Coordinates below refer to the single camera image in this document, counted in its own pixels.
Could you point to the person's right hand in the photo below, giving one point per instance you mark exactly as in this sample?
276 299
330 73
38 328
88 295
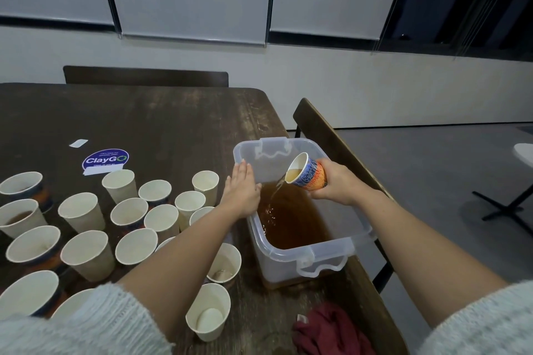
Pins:
341 186

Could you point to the person's left hand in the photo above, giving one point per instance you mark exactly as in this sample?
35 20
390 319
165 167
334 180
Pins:
240 197

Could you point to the orange blue patterned paper cup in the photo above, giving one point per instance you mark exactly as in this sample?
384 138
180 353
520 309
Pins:
308 174

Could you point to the white paper cup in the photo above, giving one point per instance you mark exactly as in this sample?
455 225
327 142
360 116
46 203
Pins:
206 184
190 202

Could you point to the clear plastic storage bin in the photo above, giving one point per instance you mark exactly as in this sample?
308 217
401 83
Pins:
283 263

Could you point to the group of paper cups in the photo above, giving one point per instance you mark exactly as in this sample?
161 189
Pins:
87 251

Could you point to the person's left forearm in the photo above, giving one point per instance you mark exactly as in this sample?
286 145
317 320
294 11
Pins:
166 280

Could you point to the person's right forearm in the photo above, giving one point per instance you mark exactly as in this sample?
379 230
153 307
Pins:
441 255

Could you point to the dark wooden chair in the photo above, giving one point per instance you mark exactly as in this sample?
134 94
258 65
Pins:
321 130
146 76

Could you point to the dark wooden table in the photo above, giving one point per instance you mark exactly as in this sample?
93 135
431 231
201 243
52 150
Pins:
166 117

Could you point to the round blue sticker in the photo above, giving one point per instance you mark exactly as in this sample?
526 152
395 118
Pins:
105 157

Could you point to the dark red cloth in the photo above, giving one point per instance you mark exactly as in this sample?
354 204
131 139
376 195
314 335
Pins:
333 332

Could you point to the small white paper label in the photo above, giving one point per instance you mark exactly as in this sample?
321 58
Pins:
77 143

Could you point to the round white side table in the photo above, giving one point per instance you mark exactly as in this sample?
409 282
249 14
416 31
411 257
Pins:
523 155

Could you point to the dark window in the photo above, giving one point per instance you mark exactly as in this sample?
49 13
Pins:
454 14

